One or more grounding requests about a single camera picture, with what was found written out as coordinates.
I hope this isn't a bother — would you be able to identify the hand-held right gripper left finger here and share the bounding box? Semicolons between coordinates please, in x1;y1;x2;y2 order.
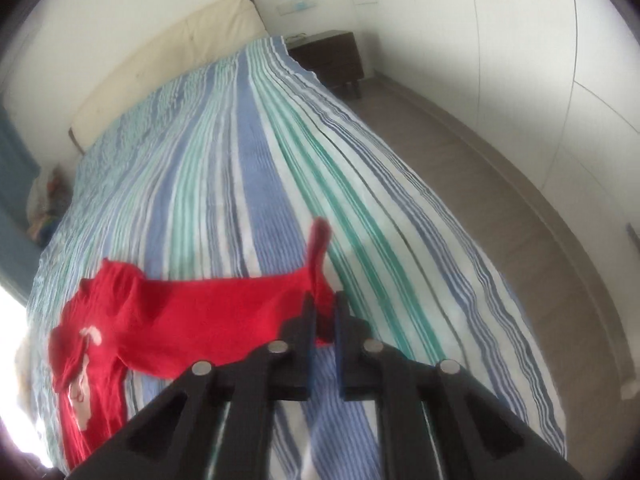
67;293;317;480

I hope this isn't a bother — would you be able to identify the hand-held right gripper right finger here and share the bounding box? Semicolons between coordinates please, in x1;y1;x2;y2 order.
335;291;584;480

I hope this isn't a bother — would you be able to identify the blue curtain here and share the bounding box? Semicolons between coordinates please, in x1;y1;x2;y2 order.
0;105;43;306

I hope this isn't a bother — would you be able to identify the wall socket panel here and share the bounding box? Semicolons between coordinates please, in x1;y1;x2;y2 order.
276;0;317;15

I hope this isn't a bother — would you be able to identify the pile of clothes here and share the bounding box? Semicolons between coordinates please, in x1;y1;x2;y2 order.
26;164;71;247

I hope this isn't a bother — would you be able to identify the dark wooden nightstand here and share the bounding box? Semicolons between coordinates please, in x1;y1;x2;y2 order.
287;30;363;100

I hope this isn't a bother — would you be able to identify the red shirt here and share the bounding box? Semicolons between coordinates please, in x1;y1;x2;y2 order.
48;217;336;471

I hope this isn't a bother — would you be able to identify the striped bed sheet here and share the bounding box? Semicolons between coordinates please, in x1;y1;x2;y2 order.
27;35;568;480

